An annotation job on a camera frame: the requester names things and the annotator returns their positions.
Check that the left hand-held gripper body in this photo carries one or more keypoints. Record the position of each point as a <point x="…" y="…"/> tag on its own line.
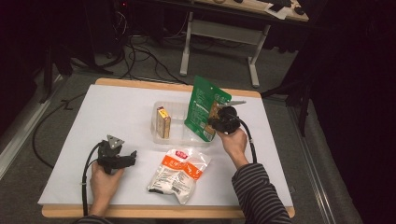
<point x="109" y="154"/>

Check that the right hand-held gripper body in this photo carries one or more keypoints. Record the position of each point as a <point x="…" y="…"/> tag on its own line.
<point x="229" y="119"/>

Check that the green snack packet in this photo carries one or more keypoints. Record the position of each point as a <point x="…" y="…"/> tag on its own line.
<point x="199" y="109"/>

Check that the clear plastic container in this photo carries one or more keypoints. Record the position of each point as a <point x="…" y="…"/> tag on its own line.
<point x="179" y="130"/>

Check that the person's right hand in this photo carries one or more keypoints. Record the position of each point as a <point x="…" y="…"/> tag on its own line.
<point x="235" y="146"/>

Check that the person's left hand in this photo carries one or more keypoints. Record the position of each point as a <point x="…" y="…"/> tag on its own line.
<point x="102" y="186"/>

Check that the yellow box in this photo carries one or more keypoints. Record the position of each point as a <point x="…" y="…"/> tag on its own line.
<point x="163" y="123"/>

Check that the white table sheet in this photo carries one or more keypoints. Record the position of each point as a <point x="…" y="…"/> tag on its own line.
<point x="118" y="109"/>

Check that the white and orange packet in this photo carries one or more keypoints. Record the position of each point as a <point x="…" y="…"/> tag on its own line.
<point x="177" y="174"/>

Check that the black metal stand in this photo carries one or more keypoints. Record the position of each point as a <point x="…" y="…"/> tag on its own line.
<point x="299" y="93"/>
<point x="51" y="71"/>

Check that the desk with white legs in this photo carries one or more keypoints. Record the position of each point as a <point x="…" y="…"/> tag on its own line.
<point x="224" y="31"/>

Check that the white papers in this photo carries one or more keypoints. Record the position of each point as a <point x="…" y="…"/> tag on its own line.
<point x="278" y="11"/>

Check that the black computer mouse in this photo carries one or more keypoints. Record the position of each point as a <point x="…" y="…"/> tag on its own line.
<point x="299" y="11"/>

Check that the aluminium frame rail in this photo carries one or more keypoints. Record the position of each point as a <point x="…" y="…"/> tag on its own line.
<point x="311" y="168"/>
<point x="21" y="133"/>

